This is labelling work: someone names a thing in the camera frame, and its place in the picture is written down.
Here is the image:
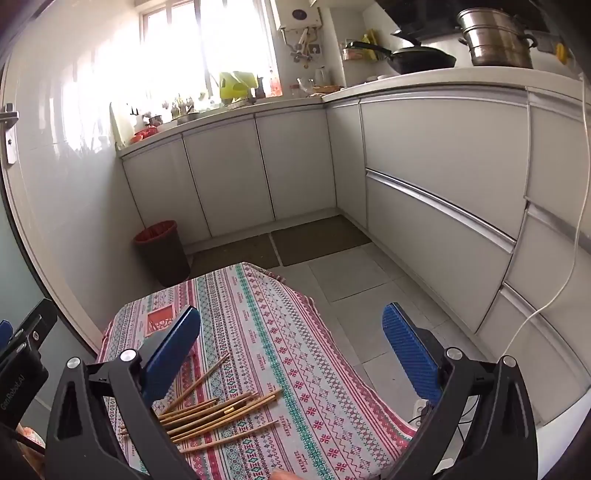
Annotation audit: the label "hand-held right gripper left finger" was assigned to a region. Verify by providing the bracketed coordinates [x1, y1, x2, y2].
[45, 305, 202, 480]

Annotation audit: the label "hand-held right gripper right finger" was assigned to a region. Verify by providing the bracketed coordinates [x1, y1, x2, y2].
[382, 302, 539, 480]

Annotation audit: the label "pink perforated chopstick holder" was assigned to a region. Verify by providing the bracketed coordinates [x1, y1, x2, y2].
[147, 307, 186, 337]

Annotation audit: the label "bunch of wooden chopsticks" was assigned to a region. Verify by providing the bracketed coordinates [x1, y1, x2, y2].
[119, 352, 283, 455]

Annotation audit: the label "patterned striped tablecloth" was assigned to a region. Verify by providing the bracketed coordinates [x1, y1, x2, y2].
[95, 262, 419, 480]

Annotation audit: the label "brown floor mat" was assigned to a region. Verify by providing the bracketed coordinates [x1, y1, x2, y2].
[270, 215, 372, 267]
[189, 233, 280, 278]

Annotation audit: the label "white kitchen cabinets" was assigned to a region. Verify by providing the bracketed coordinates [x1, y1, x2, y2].
[119, 68, 591, 425]

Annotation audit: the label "yellow-green plastic container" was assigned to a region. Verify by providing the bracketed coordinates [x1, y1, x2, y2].
[219, 71, 258, 104]

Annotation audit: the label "black wok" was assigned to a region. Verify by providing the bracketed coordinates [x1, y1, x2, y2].
[344, 41, 458, 75]

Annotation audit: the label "yellow bottle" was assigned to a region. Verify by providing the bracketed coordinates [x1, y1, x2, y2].
[360, 30, 379, 61]

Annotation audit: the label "kitchen window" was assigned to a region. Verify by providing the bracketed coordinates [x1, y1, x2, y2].
[141, 0, 278, 93]

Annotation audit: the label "steel steamer pot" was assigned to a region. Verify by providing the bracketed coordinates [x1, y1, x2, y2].
[456, 8, 539, 70]

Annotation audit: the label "white water heater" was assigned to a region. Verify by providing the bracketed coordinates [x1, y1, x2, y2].
[270, 0, 322, 32]

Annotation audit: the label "white cable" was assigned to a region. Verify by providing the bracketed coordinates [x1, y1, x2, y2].
[498, 88, 591, 361]

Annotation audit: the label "metal door handle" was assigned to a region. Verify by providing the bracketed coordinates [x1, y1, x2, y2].
[0, 104, 20, 164]

